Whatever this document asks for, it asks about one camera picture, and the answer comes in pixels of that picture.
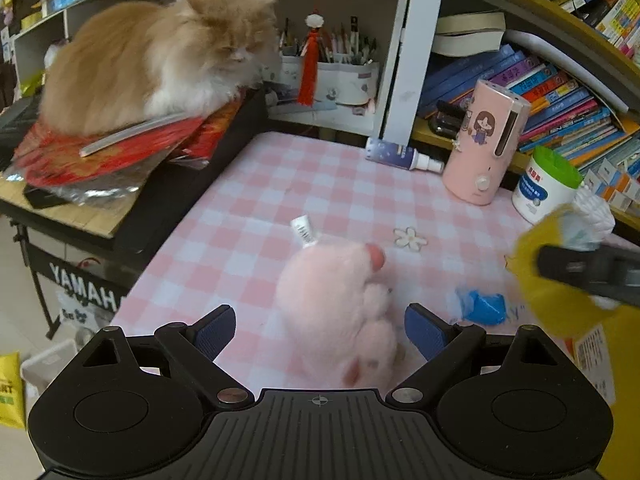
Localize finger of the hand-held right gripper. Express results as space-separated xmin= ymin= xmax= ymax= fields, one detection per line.
xmin=537 ymin=244 xmax=640 ymax=307

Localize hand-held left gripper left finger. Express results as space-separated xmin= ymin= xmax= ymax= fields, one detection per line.
xmin=80 ymin=304 xmax=252 ymax=407

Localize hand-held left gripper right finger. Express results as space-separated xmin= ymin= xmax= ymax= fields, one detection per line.
xmin=387 ymin=302 xmax=566 ymax=407

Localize yellow tape roll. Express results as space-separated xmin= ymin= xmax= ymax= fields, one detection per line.
xmin=515 ymin=202 xmax=631 ymax=336

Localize yellow cardboard box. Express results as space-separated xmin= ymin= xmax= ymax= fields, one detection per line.
xmin=565 ymin=305 xmax=619 ymax=406

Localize pink pig plush toy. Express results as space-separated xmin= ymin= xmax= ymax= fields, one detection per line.
xmin=276 ymin=215 xmax=401 ymax=388

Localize white pleated paper cups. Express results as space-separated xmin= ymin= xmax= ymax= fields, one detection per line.
xmin=572 ymin=185 xmax=616 ymax=251

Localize blue plastic tape holder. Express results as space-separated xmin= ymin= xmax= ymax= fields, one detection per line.
xmin=457 ymin=287 xmax=507 ymax=326

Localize white canister green lid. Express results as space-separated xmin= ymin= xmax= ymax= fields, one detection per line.
xmin=511 ymin=146 xmax=584 ymax=226

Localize stack of small medicine boxes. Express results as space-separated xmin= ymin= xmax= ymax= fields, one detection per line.
xmin=582 ymin=152 xmax=640 ymax=213

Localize pink checked tablecloth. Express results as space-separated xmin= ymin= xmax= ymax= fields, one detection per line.
xmin=109 ymin=131 xmax=601 ymax=391

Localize white printed bag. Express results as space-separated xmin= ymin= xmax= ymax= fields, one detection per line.
xmin=57 ymin=290 xmax=121 ymax=332

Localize black electronic keyboard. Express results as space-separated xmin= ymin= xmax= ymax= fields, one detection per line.
xmin=0 ymin=87 xmax=268 ymax=256

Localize black keyboard stand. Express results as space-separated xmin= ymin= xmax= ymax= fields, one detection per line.
xmin=10 ymin=217 xmax=126 ymax=341

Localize pink cartoon humidifier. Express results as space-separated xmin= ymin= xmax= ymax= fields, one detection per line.
xmin=443 ymin=79 xmax=532 ymax=207

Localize white plastic bin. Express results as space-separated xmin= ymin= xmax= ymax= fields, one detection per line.
xmin=22 ymin=340 xmax=81 ymax=397

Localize small spray bottle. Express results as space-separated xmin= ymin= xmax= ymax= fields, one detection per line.
xmin=364 ymin=137 xmax=445 ymax=173

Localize wooden bookshelf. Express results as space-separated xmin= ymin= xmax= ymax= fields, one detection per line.
xmin=410 ymin=0 xmax=640 ymax=233

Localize stack of red paper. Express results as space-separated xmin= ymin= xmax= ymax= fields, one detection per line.
xmin=15 ymin=100 xmax=246 ymax=188

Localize white plastic strip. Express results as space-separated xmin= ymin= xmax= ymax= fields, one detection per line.
xmin=80 ymin=112 xmax=201 ymax=157

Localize yellow plastic bag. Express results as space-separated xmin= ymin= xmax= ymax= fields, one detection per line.
xmin=0 ymin=352 xmax=26 ymax=431

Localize black flat case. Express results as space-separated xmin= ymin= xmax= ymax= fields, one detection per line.
xmin=22 ymin=182 xmax=71 ymax=209

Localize thick white-paged book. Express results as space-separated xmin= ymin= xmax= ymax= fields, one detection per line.
xmin=431 ymin=30 xmax=505 ymax=57
xmin=432 ymin=12 xmax=507 ymax=37

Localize row of upright thin books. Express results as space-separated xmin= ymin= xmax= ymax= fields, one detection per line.
xmin=537 ymin=0 xmax=640 ymax=66

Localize white pen holder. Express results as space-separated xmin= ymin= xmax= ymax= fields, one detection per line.
xmin=277 ymin=52 xmax=381 ymax=111

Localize white shelf unit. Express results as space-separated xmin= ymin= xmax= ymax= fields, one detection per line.
xmin=10 ymin=0 xmax=448 ymax=143

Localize red tassel ornament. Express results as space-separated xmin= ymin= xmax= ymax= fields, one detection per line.
xmin=298 ymin=12 xmax=326 ymax=107

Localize fluffy orange white cat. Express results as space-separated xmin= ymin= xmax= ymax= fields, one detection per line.
xmin=37 ymin=0 xmax=283 ymax=136

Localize bunch of pens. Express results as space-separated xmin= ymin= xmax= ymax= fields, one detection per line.
xmin=280 ymin=17 xmax=378 ymax=66

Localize white crumpled plastic bag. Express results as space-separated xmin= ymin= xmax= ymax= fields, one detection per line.
xmin=44 ymin=40 xmax=71 ymax=68

